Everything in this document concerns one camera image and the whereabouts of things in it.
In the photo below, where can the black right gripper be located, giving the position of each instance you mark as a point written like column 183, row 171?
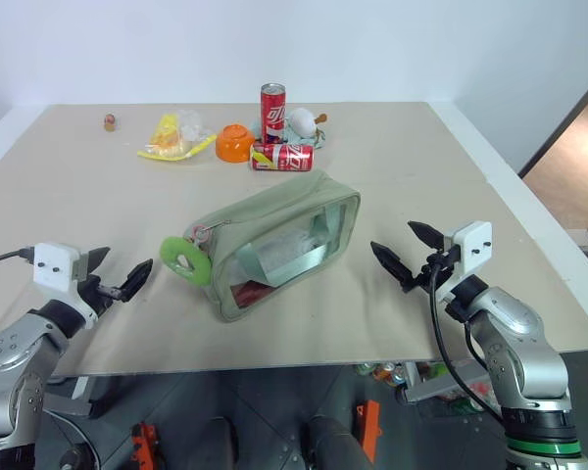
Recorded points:
column 438, row 262

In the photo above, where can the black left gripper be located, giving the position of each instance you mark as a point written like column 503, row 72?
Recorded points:
column 95, row 294

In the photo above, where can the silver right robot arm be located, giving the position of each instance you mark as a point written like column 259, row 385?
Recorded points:
column 524, row 338

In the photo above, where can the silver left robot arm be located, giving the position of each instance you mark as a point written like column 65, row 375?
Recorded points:
column 10, row 343

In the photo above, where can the green transparent pouch bag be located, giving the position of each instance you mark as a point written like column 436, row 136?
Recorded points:
column 274, row 205

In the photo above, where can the beige table cover sheet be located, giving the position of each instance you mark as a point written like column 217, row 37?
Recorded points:
column 103, row 196

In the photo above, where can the silver teal packet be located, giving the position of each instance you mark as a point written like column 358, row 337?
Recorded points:
column 284, row 254

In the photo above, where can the red packet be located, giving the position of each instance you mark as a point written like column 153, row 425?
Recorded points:
column 247, row 294

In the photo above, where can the white bin with cans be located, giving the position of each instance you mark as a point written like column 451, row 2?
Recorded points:
column 421, row 387

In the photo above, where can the yellow snack bag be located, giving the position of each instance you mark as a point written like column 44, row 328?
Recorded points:
column 166, row 139

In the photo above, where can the red soda can yellow mark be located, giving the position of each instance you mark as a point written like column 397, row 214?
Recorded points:
column 286, row 157

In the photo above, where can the clear plastic bag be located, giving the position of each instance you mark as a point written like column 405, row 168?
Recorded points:
column 192, row 122

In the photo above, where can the orange bowl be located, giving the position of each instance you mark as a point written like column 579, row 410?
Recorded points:
column 232, row 144

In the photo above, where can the orange clamp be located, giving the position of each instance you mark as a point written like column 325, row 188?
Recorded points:
column 370, row 431
column 144, row 445

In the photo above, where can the tall red soda can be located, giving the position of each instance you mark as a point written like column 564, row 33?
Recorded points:
column 273, row 112

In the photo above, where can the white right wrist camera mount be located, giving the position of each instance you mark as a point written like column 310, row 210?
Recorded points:
column 473, row 245

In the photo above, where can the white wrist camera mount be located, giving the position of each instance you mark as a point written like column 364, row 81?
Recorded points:
column 54, row 262
column 473, row 245

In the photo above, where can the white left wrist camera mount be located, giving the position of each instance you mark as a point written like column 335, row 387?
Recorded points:
column 54, row 262

